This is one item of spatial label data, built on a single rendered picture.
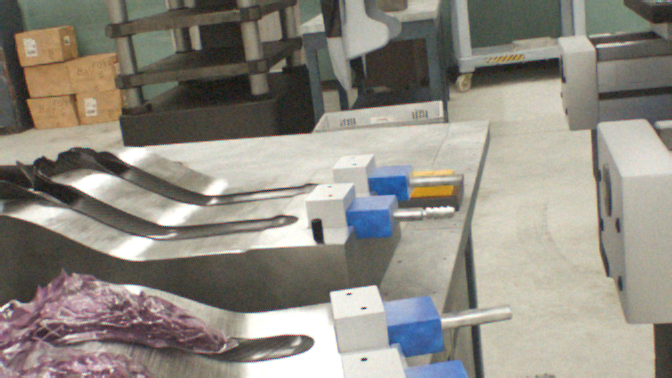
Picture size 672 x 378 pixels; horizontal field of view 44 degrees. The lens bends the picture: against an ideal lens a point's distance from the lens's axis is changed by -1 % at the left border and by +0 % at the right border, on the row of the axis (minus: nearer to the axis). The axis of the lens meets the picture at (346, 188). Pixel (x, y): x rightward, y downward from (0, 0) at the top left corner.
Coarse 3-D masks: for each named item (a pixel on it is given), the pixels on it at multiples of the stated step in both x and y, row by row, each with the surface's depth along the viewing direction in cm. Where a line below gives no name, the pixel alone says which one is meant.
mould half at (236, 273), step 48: (96, 192) 87; (144, 192) 91; (240, 192) 95; (0, 240) 79; (48, 240) 78; (96, 240) 79; (144, 240) 81; (192, 240) 80; (240, 240) 77; (288, 240) 74; (336, 240) 73; (384, 240) 88; (0, 288) 81; (192, 288) 76; (240, 288) 75; (288, 288) 74; (336, 288) 73
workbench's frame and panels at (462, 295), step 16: (480, 160) 132; (480, 176) 130; (464, 240) 102; (464, 256) 157; (464, 272) 154; (464, 288) 152; (448, 304) 84; (464, 304) 151; (448, 336) 127; (464, 336) 148; (480, 336) 164; (448, 352) 126; (464, 352) 146; (480, 352) 162; (464, 368) 145; (480, 368) 163
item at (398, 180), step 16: (352, 160) 88; (368, 160) 88; (336, 176) 86; (352, 176) 86; (368, 176) 86; (384, 176) 86; (400, 176) 85; (416, 176) 87; (432, 176) 87; (448, 176) 86; (384, 192) 86; (400, 192) 86
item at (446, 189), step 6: (414, 174) 111; (420, 174) 110; (426, 174) 110; (432, 174) 109; (438, 174) 109; (444, 174) 109; (432, 186) 106; (438, 186) 106; (444, 186) 105; (450, 186) 106; (414, 192) 106; (420, 192) 106; (426, 192) 106; (432, 192) 106; (438, 192) 106; (444, 192) 106; (450, 192) 106
